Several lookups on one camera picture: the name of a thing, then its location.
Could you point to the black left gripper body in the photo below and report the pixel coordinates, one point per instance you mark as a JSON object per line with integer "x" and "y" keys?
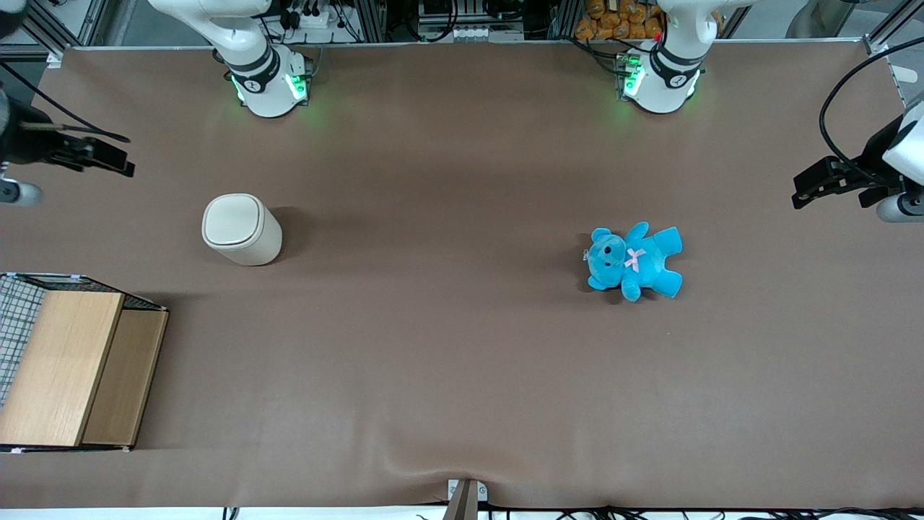
{"x": 871, "y": 159}

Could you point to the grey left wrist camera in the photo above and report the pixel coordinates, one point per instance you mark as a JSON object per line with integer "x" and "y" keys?
{"x": 902, "y": 208}

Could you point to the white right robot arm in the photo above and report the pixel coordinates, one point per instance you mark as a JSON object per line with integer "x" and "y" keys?
{"x": 256, "y": 68}

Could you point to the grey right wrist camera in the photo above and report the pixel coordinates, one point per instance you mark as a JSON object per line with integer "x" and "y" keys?
{"x": 18, "y": 193}

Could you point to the orange plush toy pile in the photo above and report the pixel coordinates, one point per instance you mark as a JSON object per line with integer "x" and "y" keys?
{"x": 621, "y": 20}

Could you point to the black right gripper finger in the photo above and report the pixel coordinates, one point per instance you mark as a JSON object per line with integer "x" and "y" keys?
{"x": 108, "y": 150}
{"x": 108, "y": 167}

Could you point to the beige lidded trash can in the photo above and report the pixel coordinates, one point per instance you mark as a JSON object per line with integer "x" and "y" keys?
{"x": 242, "y": 231}

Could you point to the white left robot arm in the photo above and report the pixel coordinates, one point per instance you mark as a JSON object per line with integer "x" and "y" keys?
{"x": 668, "y": 72}

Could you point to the blue teddy bear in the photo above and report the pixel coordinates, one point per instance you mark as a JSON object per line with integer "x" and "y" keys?
{"x": 628, "y": 260}

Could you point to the white power strip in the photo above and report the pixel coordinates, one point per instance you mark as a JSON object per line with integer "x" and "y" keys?
{"x": 310, "y": 16}

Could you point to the metal table clamp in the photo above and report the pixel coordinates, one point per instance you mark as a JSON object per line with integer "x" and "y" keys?
{"x": 466, "y": 498}

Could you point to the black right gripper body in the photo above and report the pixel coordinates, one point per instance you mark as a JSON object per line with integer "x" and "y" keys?
{"x": 27, "y": 144}

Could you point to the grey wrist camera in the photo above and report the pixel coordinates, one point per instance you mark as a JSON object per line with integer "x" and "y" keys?
{"x": 902, "y": 208}
{"x": 18, "y": 193}

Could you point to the brown table mat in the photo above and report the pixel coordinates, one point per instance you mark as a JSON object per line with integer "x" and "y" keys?
{"x": 462, "y": 347}

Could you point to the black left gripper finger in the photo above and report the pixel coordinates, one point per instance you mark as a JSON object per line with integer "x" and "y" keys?
{"x": 823, "y": 173}
{"x": 823, "y": 193}

